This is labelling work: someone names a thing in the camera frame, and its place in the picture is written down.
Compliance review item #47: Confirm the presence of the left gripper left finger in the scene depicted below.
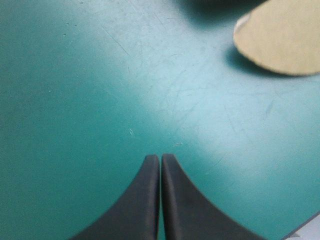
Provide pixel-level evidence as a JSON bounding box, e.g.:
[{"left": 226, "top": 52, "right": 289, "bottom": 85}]
[{"left": 67, "top": 154, "right": 161, "bottom": 240}]

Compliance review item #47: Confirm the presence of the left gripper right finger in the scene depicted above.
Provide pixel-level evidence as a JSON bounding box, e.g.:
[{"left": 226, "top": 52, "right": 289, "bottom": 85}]
[{"left": 161, "top": 152, "right": 263, "bottom": 240}]

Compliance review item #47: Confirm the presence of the brown cardboard box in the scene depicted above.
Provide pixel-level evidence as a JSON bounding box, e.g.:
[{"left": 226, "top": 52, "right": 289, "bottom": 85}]
[{"left": 232, "top": 0, "right": 320, "bottom": 76}]

